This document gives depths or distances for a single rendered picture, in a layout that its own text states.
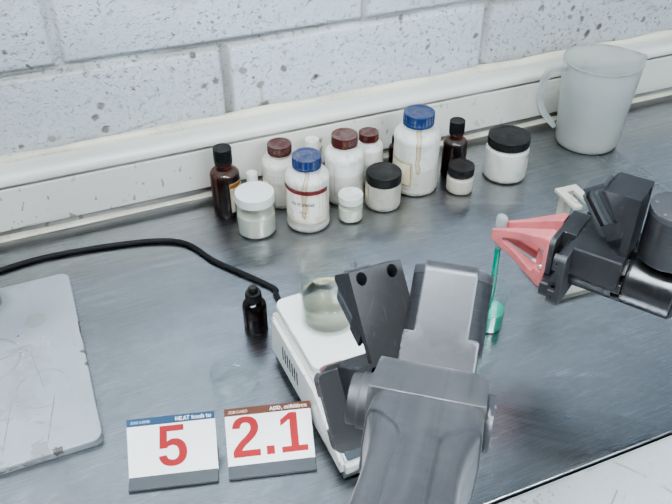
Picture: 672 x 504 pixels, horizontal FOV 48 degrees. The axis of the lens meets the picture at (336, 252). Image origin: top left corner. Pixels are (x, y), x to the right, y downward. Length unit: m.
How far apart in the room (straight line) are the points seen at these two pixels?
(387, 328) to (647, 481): 0.39
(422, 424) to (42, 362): 0.63
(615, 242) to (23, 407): 0.66
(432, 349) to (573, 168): 0.84
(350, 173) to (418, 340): 0.65
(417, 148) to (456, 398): 0.74
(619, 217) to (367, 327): 0.33
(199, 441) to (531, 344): 0.41
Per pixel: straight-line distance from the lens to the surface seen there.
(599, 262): 0.81
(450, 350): 0.50
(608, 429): 0.89
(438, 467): 0.37
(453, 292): 0.50
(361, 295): 0.55
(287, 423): 0.81
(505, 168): 1.22
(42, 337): 0.99
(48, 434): 0.88
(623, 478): 0.85
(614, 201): 0.78
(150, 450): 0.82
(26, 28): 1.09
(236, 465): 0.81
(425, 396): 0.42
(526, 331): 0.97
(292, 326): 0.82
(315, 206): 1.07
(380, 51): 1.24
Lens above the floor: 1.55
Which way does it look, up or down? 38 degrees down
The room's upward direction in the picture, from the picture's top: straight up
